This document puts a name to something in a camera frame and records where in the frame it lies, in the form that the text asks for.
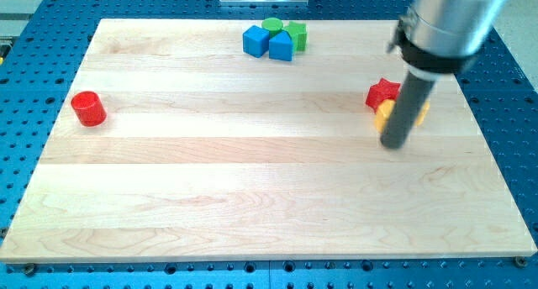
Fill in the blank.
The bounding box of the yellow hexagon block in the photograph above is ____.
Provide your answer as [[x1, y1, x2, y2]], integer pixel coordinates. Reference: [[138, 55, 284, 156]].
[[374, 99, 430, 134]]

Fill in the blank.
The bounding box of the black pusher rod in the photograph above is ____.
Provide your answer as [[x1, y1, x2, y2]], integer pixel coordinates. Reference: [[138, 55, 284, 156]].
[[380, 71, 437, 150]]

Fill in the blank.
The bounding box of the blue perforated metal base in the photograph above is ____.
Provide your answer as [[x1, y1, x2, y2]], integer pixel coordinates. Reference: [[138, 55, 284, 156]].
[[1, 0, 537, 288]]

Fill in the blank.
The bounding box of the green cylinder block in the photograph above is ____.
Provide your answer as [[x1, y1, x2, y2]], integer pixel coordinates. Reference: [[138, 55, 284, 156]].
[[261, 18, 283, 38]]

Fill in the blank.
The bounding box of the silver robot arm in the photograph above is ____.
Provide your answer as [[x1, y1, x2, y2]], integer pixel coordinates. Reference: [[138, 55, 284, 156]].
[[388, 0, 508, 81]]

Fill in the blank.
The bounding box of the blue cube block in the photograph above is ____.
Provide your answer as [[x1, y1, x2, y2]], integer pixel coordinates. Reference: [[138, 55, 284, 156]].
[[242, 25, 270, 58]]

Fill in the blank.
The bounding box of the green star block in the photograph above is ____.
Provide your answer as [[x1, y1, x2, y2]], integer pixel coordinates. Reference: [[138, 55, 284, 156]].
[[283, 21, 308, 51]]

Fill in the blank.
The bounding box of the red star block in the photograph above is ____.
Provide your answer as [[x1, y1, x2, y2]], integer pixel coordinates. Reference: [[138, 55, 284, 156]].
[[365, 78, 401, 112]]

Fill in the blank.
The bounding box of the wooden board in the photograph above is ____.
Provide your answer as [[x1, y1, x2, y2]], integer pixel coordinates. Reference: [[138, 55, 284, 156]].
[[1, 19, 536, 264]]

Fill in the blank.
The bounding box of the red cylinder block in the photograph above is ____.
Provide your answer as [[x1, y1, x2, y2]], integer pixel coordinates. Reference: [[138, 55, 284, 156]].
[[71, 91, 107, 127]]

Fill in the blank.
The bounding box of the blue triangle block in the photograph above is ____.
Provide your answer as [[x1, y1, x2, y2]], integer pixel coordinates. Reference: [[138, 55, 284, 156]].
[[269, 31, 293, 61]]

